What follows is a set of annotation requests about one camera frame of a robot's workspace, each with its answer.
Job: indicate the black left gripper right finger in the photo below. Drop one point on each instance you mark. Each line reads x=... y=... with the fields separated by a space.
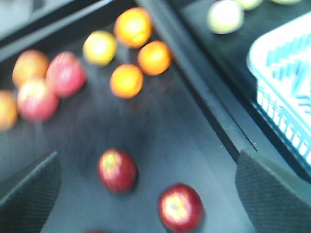
x=275 y=200

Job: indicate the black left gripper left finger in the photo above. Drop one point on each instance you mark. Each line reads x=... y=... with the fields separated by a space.
x=28 y=196

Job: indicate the light blue plastic basket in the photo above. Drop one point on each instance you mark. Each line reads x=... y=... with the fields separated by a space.
x=280 y=60

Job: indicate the orange behind red apples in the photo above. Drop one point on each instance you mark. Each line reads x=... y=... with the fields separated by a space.
x=30 y=64

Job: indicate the dark red apple front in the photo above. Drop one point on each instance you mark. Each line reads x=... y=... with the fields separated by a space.
x=180 y=208

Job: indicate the dark red apple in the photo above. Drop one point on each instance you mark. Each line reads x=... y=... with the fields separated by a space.
x=117 y=171
x=180 y=208

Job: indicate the dark red apple middle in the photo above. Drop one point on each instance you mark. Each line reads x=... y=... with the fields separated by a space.
x=117 y=171

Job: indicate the small orange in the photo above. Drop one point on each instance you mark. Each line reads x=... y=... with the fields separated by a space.
x=8 y=110
x=155 y=58
x=126 y=81

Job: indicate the black wood display table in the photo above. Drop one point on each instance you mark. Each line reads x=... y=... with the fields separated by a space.
x=162 y=128

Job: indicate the light red apple left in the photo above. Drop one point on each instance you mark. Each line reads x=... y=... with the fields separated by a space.
x=35 y=102

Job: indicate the light red apple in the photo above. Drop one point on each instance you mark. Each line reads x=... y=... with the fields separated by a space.
x=66 y=75
x=35 y=102

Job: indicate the light red apple right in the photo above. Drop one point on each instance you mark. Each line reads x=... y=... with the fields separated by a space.
x=66 y=75

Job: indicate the black right display table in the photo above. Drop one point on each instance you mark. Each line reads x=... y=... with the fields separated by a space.
x=228 y=53

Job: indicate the small orange front left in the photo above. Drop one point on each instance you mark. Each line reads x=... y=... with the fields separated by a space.
x=126 y=81

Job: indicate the yellow orange fruit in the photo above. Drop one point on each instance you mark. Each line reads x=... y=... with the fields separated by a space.
x=100 y=48

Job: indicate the small orange front right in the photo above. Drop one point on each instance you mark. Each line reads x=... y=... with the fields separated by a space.
x=155 y=58

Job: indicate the large orange with nub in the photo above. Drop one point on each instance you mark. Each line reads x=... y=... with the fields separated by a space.
x=133 y=28

